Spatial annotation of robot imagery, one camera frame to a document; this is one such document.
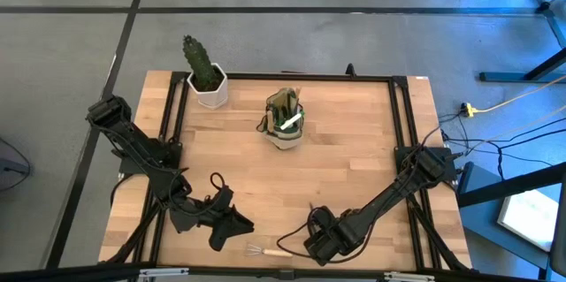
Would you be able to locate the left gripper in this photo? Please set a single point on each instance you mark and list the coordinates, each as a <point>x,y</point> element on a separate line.
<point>221,215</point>

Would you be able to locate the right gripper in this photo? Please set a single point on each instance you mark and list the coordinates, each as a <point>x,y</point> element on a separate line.
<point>334,229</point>

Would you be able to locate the cream canvas gardening bag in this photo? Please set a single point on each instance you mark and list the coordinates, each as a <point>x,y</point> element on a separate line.
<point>287,140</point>

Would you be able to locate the green plastic spray bottle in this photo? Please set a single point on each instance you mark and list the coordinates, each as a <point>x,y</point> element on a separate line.
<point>292,121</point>

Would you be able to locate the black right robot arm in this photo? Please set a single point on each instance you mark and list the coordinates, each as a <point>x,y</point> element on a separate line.
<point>398,193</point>

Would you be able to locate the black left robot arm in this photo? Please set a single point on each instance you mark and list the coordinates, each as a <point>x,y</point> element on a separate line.
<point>132,140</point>

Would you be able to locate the white hexagonal planter pot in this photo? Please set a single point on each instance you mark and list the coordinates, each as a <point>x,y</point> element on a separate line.
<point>216,96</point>

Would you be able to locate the dark blue floor stand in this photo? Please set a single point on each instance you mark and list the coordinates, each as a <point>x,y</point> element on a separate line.
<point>477,224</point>

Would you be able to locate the black rig crossbar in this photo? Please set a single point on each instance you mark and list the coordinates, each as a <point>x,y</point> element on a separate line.
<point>66,273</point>

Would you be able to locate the tall dark green cactus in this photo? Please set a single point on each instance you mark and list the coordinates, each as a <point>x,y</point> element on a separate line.
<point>199,63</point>

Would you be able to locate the black table edge clamp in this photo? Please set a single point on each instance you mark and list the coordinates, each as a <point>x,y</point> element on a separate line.
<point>350,70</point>

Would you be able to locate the yellow power strip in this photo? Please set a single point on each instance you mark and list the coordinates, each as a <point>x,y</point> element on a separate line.
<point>468,109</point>

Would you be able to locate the white floor panel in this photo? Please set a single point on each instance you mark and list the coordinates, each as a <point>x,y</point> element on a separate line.
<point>526,220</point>

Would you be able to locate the grey round floor object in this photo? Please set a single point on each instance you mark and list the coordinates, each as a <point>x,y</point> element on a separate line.
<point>9,169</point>

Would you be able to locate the silver aluminium bracket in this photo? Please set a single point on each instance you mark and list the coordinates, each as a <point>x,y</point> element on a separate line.
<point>409,276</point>
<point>163,273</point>

